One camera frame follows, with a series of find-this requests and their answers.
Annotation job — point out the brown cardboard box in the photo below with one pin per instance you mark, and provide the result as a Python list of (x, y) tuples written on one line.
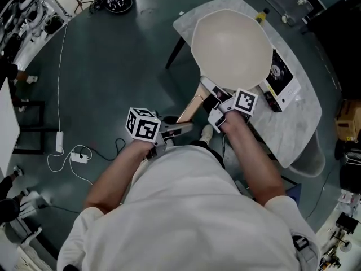
[(348, 120)]

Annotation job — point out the white table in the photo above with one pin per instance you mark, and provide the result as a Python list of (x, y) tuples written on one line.
[(7, 128)]

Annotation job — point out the black metal frame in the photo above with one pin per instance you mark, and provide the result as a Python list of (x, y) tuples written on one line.
[(31, 128)]

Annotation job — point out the grey upholstered chair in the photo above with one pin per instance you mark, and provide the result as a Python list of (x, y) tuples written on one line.
[(313, 157)]

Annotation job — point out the person's left forearm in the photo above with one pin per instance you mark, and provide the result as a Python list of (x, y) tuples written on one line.
[(118, 174)]

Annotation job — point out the grey marble table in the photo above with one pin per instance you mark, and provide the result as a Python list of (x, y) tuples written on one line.
[(296, 128)]

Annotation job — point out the white induction cooktop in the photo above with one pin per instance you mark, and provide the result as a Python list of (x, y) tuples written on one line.
[(282, 78)]

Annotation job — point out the white storage rack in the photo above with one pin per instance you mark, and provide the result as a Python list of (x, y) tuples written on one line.
[(28, 10)]

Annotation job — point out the person's white shoe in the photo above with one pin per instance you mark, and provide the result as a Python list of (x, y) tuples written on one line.
[(206, 134)]

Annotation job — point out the black clip-on device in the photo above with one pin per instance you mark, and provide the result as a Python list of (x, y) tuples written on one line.
[(299, 243)]

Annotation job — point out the white power strip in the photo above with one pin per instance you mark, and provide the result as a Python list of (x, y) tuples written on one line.
[(59, 141), (81, 157)]

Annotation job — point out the person's white shirt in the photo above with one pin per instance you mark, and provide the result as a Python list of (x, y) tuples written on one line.
[(183, 222)]

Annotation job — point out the person's right forearm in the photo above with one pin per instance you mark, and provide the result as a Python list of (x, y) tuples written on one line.
[(253, 157)]

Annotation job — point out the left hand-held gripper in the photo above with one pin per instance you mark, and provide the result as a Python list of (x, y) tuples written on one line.
[(144, 124)]

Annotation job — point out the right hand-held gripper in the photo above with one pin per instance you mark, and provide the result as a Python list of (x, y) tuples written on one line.
[(245, 100)]

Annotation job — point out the green bottle with yellow cap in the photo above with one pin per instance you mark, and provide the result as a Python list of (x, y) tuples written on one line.
[(262, 15)]

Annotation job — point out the round black bag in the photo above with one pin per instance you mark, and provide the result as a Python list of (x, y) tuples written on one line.
[(117, 2)]

